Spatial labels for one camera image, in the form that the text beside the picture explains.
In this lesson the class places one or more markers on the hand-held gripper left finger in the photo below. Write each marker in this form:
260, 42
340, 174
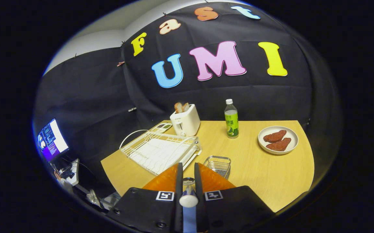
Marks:
179, 207

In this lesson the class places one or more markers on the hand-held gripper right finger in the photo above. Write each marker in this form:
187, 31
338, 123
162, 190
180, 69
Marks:
199, 210

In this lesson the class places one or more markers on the white round dish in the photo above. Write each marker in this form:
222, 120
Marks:
292, 136

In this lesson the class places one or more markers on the white divided tray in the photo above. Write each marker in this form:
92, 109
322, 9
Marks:
161, 127

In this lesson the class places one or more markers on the white toaster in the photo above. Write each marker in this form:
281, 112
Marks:
187, 124

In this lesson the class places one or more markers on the green label drink bottle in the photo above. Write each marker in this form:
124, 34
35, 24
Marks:
231, 124

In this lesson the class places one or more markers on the toasted bread slice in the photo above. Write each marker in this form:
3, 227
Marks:
185, 107
178, 107

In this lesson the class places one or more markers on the brown meat piece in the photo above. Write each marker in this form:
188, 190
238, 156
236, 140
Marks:
275, 136
279, 145

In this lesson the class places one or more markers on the small metal clip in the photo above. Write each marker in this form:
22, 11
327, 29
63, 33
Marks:
132, 109

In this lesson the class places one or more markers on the black keyboard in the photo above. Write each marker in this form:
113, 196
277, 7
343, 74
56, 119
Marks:
66, 174

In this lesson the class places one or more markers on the black backdrop cloth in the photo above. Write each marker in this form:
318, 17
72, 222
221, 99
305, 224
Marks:
255, 94

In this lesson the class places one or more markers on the computer monitor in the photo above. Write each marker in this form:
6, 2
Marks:
52, 140

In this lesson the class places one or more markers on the orange clip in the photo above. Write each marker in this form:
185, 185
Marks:
120, 63

